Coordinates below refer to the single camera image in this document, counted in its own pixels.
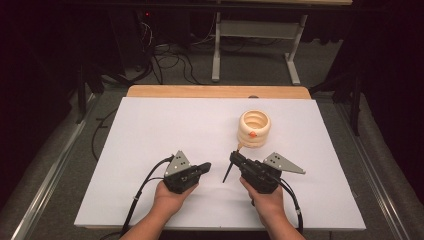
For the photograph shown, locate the bundle of floor cables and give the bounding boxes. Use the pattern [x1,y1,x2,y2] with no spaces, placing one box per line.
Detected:
[133,19,218,86]

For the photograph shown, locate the white metal desk frame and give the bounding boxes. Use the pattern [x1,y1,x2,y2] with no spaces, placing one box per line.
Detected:
[211,11,309,86]

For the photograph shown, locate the person's right hand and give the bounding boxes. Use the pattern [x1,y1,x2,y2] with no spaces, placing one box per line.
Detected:
[239,176,288,226]

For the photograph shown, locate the cream ribbed cup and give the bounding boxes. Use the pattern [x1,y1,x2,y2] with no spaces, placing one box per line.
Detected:
[237,109,272,149]

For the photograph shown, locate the wooden table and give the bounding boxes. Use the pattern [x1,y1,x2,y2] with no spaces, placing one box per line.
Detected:
[126,84,313,100]

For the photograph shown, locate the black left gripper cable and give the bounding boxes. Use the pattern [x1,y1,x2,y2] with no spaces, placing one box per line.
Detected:
[119,154,176,238]

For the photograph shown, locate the white board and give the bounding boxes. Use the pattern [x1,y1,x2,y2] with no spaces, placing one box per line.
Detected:
[73,96,367,231]

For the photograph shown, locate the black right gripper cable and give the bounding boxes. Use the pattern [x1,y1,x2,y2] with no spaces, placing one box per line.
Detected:
[278,177,305,235]

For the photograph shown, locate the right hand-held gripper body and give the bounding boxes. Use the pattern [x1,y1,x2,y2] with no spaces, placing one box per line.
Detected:
[239,152,307,195]

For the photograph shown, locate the black floor cable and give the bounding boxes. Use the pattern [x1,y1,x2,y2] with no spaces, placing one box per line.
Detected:
[91,108,120,161]

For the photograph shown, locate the person's left hand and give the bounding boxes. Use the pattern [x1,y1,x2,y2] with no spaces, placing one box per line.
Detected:
[152,181,200,218]

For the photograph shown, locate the dark box with red light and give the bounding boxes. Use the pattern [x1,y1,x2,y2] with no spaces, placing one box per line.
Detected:
[109,8,192,73]

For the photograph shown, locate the black stand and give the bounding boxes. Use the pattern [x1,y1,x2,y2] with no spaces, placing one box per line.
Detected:
[74,63,105,125]
[309,71,365,137]

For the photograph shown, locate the metal floor rail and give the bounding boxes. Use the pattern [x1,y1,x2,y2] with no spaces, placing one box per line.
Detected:
[9,93,101,240]
[335,102,412,240]

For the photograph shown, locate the black brush with tan bristles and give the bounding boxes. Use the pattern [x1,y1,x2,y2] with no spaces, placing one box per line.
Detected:
[222,143,243,184]

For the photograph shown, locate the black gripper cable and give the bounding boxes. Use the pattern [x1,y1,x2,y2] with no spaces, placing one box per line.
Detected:
[119,154,176,238]
[278,177,305,235]

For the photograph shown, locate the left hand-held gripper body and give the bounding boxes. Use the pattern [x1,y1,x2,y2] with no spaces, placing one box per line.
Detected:
[162,150,203,195]

